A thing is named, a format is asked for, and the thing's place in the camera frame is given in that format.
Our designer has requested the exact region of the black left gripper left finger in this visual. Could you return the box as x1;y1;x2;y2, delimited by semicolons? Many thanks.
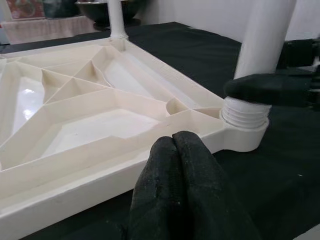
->
126;136;188;240

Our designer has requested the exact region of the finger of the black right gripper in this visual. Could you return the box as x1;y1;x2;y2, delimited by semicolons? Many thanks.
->
283;39;315;68
223;74;314;107

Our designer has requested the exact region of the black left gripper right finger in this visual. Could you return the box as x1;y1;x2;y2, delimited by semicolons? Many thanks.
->
172;131;262;240

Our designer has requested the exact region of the white plastic table leg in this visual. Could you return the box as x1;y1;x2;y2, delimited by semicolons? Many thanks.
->
219;0;297;129
107;0;130;41

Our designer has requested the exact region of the cream plastic table top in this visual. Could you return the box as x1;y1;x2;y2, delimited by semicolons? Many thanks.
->
0;37;270;232

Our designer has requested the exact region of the black round stool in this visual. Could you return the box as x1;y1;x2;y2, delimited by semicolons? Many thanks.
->
93;18;143;31

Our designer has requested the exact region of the black plastic bag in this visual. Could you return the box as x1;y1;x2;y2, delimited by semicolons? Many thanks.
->
42;0;79;19

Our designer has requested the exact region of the red printed cardboard box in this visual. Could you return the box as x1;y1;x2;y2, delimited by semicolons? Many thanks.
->
8;0;44;20

